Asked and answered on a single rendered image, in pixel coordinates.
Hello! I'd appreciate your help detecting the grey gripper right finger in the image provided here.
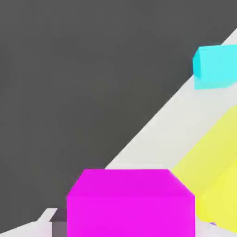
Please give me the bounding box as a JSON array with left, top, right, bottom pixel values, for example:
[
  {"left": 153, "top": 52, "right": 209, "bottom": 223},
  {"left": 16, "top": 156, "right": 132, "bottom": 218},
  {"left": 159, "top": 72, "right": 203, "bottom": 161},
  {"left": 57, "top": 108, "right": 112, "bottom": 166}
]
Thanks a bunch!
[{"left": 195, "top": 215, "right": 237, "bottom": 237}]

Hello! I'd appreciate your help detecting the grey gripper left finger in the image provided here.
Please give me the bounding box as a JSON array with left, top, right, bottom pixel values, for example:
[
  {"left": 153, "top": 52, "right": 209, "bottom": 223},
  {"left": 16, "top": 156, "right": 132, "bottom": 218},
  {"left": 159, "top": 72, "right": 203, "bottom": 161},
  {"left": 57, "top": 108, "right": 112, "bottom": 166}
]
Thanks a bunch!
[{"left": 0, "top": 207, "right": 68, "bottom": 237}]

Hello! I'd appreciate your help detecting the small magenta cube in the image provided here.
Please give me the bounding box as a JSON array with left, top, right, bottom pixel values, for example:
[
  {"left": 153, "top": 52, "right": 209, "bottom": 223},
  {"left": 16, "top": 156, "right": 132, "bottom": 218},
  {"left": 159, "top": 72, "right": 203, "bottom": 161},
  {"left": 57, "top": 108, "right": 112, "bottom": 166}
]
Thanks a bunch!
[{"left": 66, "top": 168, "right": 196, "bottom": 237}]

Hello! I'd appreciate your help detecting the small cyan cube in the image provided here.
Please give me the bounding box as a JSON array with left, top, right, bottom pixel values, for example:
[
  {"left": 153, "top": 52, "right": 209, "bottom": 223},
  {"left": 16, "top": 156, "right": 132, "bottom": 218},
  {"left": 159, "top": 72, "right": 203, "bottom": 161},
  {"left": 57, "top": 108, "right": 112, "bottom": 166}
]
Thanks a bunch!
[{"left": 192, "top": 44, "right": 237, "bottom": 90}]

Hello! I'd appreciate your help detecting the large yellow box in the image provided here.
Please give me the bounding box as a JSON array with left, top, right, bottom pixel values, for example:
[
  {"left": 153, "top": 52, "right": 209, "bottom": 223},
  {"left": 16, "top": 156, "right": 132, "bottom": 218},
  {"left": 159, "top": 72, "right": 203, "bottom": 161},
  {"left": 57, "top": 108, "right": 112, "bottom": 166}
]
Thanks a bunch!
[{"left": 171, "top": 104, "right": 237, "bottom": 233}]

